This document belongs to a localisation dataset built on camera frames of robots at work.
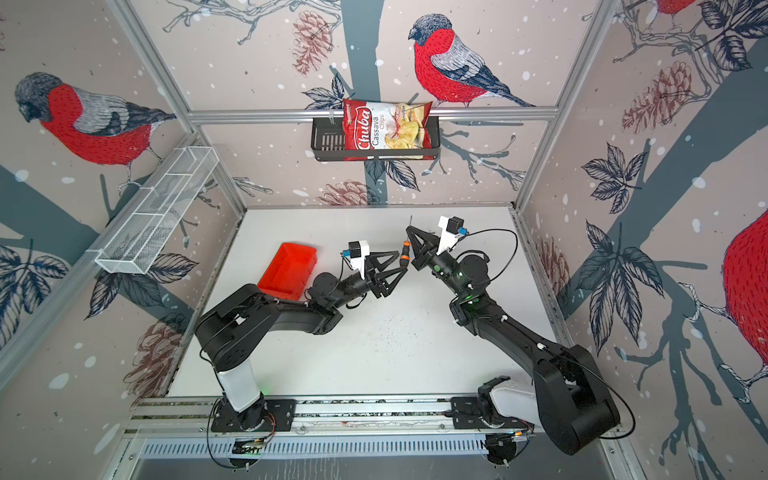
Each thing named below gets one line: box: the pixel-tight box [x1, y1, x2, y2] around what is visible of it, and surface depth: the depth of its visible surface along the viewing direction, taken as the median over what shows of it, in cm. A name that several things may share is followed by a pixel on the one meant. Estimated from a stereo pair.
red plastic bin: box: [258, 242, 318, 301], surface depth 105 cm
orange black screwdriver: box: [400, 215, 412, 269], surface depth 76 cm
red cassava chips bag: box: [343, 99, 434, 160], surface depth 90 cm
